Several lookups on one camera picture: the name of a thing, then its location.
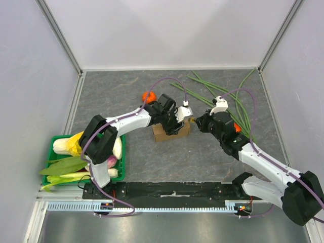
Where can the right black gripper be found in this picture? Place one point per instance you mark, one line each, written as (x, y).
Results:
(205, 122)

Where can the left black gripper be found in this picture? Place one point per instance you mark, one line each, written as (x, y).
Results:
(172, 129)

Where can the brown cardboard express box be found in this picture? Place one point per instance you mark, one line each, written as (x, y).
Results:
(160, 135)

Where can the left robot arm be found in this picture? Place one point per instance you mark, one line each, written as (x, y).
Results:
(98, 139)

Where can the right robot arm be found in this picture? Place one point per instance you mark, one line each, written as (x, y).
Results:
(299, 195)

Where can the small orange pumpkin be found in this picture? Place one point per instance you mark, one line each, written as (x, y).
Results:
(149, 97)

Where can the orange carrot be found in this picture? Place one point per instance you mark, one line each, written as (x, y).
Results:
(237, 128)

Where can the bunch of long green beans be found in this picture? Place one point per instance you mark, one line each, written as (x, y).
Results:
(204, 85)

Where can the white eggplant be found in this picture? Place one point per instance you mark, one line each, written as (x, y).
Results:
(118, 148)

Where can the green plastic basket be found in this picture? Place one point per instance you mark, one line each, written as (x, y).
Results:
(119, 166)

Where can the purple onion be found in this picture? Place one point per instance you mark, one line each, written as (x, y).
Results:
(111, 161)

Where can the white corn cob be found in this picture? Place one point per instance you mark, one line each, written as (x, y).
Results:
(68, 146)

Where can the green leafy vegetable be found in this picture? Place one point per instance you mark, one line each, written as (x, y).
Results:
(64, 166)

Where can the green celery stalk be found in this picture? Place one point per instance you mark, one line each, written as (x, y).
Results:
(67, 178)

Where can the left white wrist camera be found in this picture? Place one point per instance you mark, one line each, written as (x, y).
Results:
(183, 112)

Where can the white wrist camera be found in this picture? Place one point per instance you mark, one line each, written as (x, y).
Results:
(220, 105)
(183, 112)

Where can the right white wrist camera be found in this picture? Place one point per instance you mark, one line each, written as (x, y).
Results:
(220, 105)

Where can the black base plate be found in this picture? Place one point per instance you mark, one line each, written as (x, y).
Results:
(208, 190)

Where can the grey slotted cable duct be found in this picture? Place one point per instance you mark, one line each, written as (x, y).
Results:
(105, 206)

